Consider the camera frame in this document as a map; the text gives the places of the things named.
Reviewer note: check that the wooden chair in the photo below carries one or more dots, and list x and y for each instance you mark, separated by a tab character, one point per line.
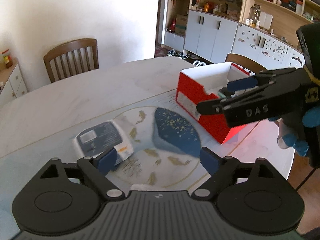
71	58
245	62

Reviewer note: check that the red lid jar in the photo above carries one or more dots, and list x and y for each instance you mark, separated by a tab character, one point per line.
7	58

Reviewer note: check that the blue gloved right hand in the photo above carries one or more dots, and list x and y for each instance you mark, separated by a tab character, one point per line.
299	131

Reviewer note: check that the wooden chair right side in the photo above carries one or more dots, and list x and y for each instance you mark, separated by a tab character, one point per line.
245	62

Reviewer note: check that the white side cabinet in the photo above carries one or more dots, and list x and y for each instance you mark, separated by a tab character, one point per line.
12	83

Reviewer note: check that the dark blue tissue pack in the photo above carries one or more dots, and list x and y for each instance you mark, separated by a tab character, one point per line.
95	140

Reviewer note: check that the white wall cabinet unit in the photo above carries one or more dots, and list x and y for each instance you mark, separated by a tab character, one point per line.
261	30

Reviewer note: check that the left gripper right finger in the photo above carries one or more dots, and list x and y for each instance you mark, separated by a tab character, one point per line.
222	174

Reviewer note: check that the sneakers pair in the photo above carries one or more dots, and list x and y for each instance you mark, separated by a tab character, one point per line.
175	53

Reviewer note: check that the red cardboard box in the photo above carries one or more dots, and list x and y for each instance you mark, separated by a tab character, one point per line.
203	83

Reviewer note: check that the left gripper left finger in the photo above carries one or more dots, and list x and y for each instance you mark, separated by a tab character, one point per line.
95	169

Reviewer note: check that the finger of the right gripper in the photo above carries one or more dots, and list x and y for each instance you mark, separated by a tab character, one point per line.
215	106
242	84

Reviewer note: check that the white slippers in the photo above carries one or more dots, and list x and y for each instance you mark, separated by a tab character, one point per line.
198	63

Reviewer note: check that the wooden chair far side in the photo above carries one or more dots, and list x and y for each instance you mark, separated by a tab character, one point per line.
71	58

